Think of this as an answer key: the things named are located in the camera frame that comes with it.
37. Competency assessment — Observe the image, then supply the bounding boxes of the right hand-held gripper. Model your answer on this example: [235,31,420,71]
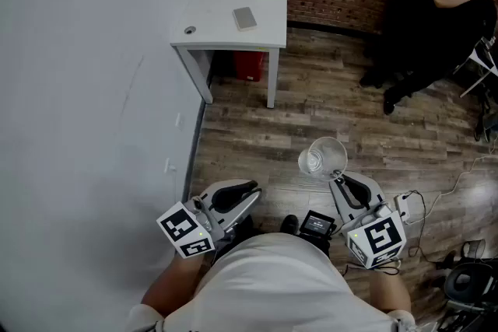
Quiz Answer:
[328,171,408,270]

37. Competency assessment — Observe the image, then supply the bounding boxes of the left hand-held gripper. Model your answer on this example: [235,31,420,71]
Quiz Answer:
[156,178,263,259]

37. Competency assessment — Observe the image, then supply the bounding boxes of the clear glass cup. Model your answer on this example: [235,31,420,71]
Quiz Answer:
[297,136,349,183]

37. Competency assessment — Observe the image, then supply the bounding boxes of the grey coaster pad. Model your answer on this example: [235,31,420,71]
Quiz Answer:
[232,6,258,32]

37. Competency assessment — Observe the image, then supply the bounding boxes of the person's right forearm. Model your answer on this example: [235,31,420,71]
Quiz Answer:
[367,267,412,314]

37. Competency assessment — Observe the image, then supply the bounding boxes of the person's left forearm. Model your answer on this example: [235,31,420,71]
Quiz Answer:
[140,254,207,318]

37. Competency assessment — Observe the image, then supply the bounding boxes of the person's black trousers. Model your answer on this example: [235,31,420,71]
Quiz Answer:
[212,215,331,265]

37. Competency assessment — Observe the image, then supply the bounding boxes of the white power adapter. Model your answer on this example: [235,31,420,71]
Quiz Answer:
[395,193,412,223]

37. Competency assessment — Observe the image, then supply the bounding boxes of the black waist display device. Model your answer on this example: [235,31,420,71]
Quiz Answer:
[298,209,336,238]

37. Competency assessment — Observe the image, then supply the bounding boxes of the person's right black shoe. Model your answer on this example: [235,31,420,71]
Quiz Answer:
[280,214,300,235]

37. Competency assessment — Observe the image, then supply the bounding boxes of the person's white shirt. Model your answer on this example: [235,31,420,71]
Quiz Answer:
[124,232,419,332]

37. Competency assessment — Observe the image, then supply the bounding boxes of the red bin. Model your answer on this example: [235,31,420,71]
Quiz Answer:
[233,50,269,82]

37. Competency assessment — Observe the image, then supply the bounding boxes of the grey office chair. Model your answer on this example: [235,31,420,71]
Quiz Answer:
[439,239,498,332]

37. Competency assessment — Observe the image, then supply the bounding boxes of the white table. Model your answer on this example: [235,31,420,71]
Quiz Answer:
[170,0,288,109]

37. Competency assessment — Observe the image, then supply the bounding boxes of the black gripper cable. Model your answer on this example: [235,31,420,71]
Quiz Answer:
[344,258,404,277]

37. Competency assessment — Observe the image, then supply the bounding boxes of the white floor cable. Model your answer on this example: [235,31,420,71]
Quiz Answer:
[426,153,498,218]

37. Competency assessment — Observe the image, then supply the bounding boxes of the white desk frame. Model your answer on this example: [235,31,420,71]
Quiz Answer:
[453,37,498,98]

